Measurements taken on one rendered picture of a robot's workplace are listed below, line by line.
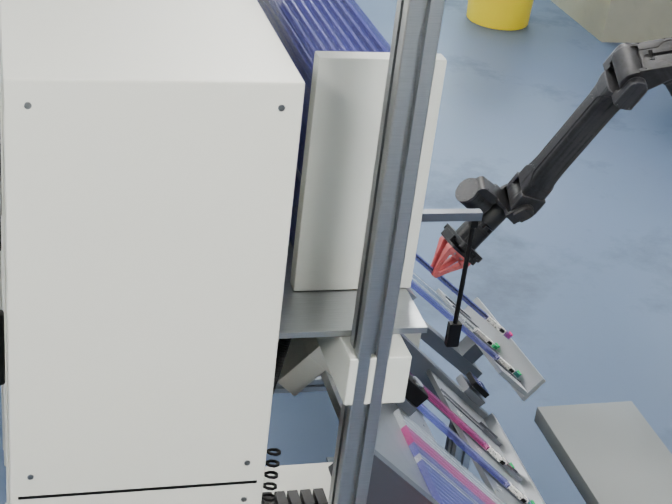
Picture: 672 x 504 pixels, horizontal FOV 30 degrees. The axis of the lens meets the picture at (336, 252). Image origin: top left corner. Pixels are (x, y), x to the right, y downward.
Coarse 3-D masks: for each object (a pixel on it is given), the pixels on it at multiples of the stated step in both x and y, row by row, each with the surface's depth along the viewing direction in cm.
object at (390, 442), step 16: (336, 400) 174; (384, 416) 190; (416, 416) 208; (384, 432) 183; (400, 432) 191; (384, 448) 177; (400, 448) 184; (400, 464) 178; (416, 464) 185; (416, 480) 178
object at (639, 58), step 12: (624, 48) 232; (636, 48) 232; (648, 48) 230; (660, 48) 230; (612, 60) 234; (624, 60) 230; (636, 60) 229; (648, 60) 228; (660, 60) 228; (624, 72) 229; (636, 72) 227; (648, 72) 227; (660, 72) 227; (648, 84) 230; (660, 84) 230
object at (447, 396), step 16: (432, 384) 244; (448, 400) 241; (464, 416) 243; (464, 432) 231; (480, 432) 245; (480, 448) 233; (496, 448) 246; (496, 464) 235; (496, 480) 224; (512, 480) 237; (512, 496) 226
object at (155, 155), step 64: (0, 0) 149; (64, 0) 152; (128, 0) 154; (192, 0) 157; (256, 0) 160; (0, 64) 142; (64, 64) 133; (128, 64) 135; (192, 64) 138; (256, 64) 140; (0, 128) 136; (64, 128) 132; (128, 128) 134; (192, 128) 136; (256, 128) 138; (0, 192) 166; (64, 192) 136; (128, 192) 138; (192, 192) 140; (256, 192) 142; (0, 256) 199; (64, 256) 140; (128, 256) 142; (192, 256) 144; (256, 256) 146; (0, 320) 146; (64, 320) 144; (128, 320) 146; (192, 320) 148; (256, 320) 150; (0, 384) 151; (64, 384) 148; (128, 384) 150; (192, 384) 153; (256, 384) 155; (64, 448) 153; (128, 448) 155; (192, 448) 157; (256, 448) 160
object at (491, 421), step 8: (488, 416) 257; (488, 424) 256; (496, 424) 254; (496, 432) 253; (504, 432) 253; (504, 440) 250; (504, 448) 249; (512, 448) 247; (504, 456) 247; (512, 456) 246; (520, 464) 243; (520, 472) 242; (528, 480) 239; (528, 488) 238; (536, 488) 238; (528, 496) 237; (536, 496) 236
